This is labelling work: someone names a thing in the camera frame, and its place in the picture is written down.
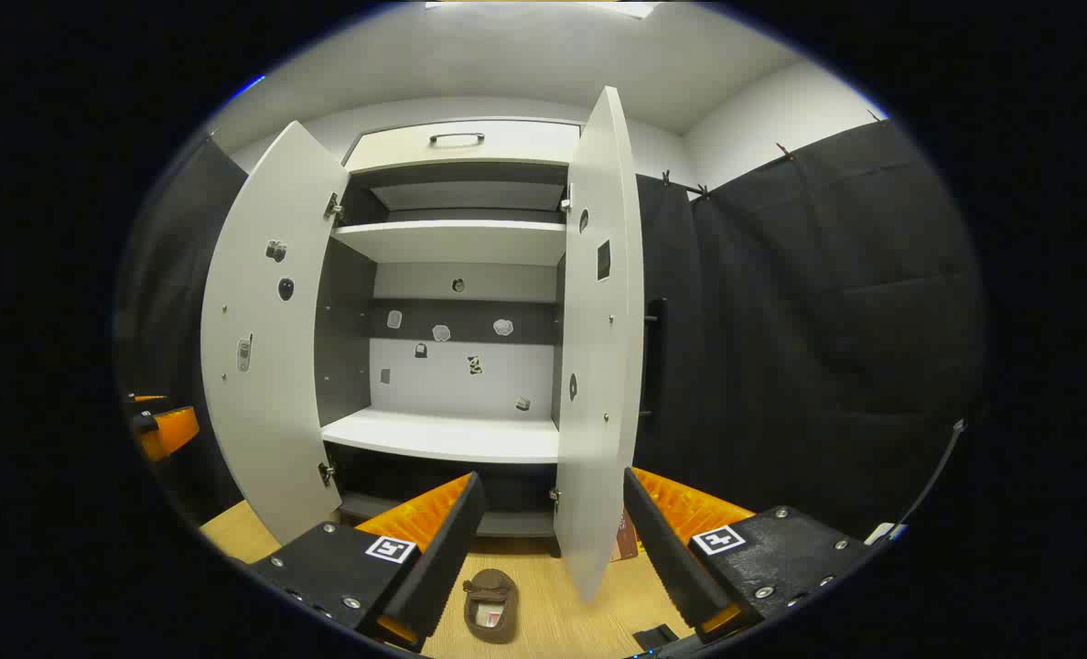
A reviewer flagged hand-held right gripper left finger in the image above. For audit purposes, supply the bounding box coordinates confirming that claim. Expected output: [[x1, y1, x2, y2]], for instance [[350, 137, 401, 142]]
[[249, 471, 488, 653]]

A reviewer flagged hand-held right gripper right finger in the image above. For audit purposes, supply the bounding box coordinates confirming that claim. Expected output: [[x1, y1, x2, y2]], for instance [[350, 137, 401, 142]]
[[623, 467, 870, 643]]

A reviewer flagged brown felt shoe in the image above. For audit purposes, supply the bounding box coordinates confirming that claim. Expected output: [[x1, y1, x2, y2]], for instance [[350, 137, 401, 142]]
[[463, 568, 520, 643]]

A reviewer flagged white shoe cabinet door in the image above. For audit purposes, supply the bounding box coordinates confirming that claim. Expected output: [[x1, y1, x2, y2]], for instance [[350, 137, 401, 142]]
[[200, 121, 352, 546], [553, 87, 645, 605]]

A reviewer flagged white grey shoe cabinet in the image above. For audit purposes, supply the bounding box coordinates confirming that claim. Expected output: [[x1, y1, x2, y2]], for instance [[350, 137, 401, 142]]
[[319, 119, 583, 559]]

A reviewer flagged white cabinet drawer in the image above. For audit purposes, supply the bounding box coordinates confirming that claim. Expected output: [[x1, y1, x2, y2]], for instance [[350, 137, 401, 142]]
[[347, 119, 581, 173]]

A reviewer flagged red brown small box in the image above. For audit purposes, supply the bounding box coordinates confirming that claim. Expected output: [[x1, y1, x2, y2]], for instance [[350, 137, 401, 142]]
[[612, 508, 641, 561]]

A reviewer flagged black backdrop cloth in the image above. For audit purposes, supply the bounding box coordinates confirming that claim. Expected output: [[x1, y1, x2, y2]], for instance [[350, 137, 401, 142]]
[[635, 119, 988, 541]]

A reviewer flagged ceiling light panel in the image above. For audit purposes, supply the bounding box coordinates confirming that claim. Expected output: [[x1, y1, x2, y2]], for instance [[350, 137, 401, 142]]
[[425, 0, 659, 19]]

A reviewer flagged black door handle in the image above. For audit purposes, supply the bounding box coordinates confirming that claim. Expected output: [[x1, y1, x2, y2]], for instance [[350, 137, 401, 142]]
[[642, 297, 669, 417]]

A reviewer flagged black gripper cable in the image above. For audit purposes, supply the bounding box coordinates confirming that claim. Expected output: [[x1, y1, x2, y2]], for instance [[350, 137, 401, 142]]
[[864, 419, 967, 546]]

